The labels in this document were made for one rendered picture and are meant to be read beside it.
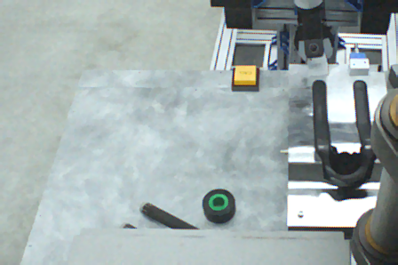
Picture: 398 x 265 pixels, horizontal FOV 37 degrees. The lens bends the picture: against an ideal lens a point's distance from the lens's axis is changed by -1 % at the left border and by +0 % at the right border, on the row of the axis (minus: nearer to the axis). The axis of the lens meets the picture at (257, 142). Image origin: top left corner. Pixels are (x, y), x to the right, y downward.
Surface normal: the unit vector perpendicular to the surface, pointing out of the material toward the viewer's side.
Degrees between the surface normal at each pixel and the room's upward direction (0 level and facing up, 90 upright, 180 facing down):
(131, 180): 0
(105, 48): 0
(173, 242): 0
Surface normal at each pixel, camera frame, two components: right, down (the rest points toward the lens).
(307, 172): -0.04, 0.71
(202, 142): -0.04, -0.63
